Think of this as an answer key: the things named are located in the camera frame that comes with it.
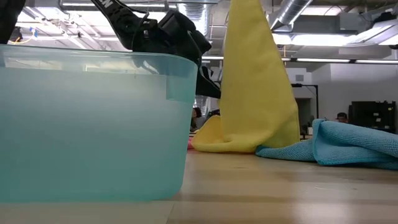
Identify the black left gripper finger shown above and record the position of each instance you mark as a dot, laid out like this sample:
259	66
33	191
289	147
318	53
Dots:
206	88
207	74

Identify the yellow microfiber towel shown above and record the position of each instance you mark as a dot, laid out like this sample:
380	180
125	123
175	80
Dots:
258	93

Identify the teal translucent plastic bin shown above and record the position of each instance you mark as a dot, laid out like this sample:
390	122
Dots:
93	130

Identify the black background robot arm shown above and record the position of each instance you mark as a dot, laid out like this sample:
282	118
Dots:
214	112

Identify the blue microfiber towel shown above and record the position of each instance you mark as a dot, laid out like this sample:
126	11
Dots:
357	146

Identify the person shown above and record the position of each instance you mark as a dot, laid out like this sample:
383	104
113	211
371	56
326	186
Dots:
342	117
195	119

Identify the ceiling light strip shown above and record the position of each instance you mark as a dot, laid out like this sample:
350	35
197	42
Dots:
323	60

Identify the black ceiling fixture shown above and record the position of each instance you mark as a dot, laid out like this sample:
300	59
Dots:
15	34

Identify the black shelf cabinet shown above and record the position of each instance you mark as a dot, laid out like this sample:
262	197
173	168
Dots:
371	115

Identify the silver ribbed ventilation duct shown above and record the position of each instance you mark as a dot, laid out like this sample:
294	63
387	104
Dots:
194	15

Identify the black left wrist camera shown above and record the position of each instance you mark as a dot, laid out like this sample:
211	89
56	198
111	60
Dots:
200	42

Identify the black metal station frame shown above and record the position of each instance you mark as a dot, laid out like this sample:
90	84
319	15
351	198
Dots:
308	85

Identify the silver smooth ventilation duct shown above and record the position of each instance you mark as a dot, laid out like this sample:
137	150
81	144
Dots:
289	12

